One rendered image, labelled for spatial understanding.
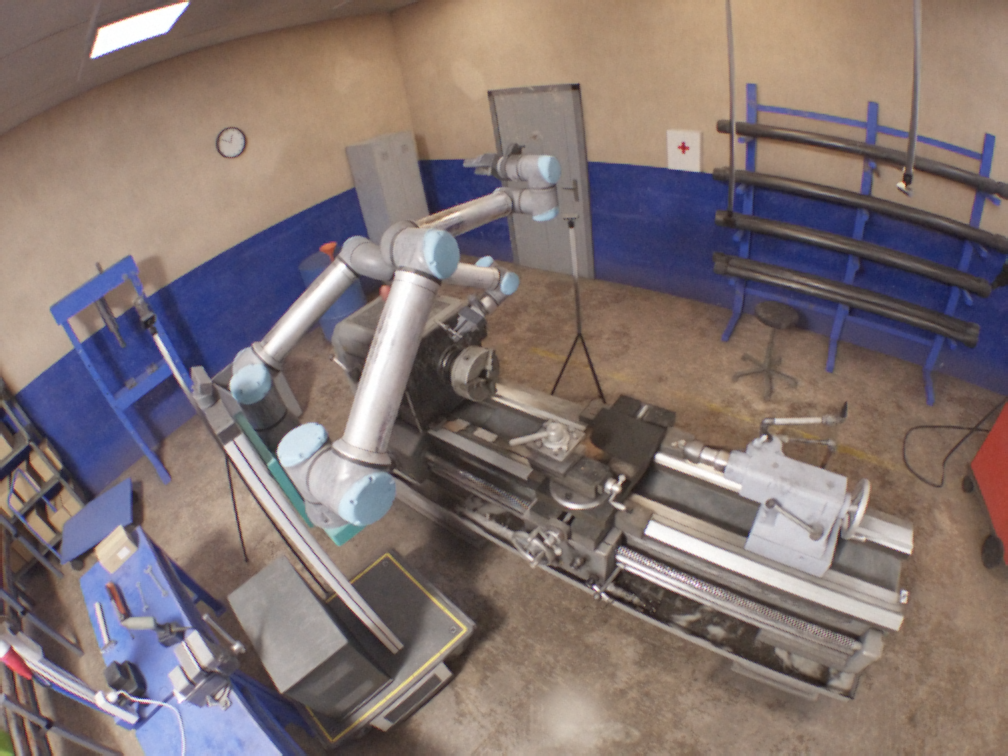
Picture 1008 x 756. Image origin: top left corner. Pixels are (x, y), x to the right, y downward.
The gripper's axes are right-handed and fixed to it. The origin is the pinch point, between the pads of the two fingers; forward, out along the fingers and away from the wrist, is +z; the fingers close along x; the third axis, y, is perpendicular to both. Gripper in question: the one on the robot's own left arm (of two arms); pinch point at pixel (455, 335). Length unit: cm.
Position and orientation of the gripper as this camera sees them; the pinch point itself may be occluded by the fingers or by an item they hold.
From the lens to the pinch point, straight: 205.1
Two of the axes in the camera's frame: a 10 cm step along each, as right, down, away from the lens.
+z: -6.8, 7.1, -1.7
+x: -6.4, -4.6, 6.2
